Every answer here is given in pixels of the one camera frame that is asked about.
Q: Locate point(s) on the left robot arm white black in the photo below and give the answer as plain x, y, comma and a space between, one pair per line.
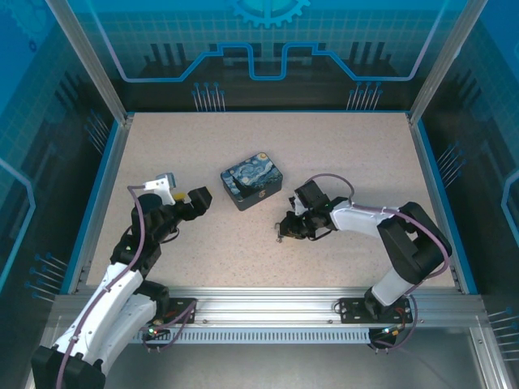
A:
101, 308

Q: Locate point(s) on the starry night tin box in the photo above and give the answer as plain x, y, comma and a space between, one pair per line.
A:
251, 174

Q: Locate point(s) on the aluminium frame post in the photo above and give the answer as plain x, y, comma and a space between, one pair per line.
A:
444, 65
91, 65

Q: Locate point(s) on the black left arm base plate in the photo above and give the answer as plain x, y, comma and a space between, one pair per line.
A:
182, 310

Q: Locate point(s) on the aluminium front frame rail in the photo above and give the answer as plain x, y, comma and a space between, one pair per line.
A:
263, 304

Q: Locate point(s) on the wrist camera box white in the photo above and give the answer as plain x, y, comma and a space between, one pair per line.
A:
297, 206
162, 186

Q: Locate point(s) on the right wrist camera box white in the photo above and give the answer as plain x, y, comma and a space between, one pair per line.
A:
297, 206

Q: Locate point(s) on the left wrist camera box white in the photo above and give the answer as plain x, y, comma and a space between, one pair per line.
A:
162, 186

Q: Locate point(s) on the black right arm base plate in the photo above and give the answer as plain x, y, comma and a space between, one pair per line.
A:
353, 310

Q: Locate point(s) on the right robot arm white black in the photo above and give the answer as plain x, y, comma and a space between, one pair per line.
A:
365, 221

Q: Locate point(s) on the grey metal shelf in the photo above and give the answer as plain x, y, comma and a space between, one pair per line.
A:
259, 364

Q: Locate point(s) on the aluminium side frame rail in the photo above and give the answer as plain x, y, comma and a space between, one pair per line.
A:
444, 182
99, 182

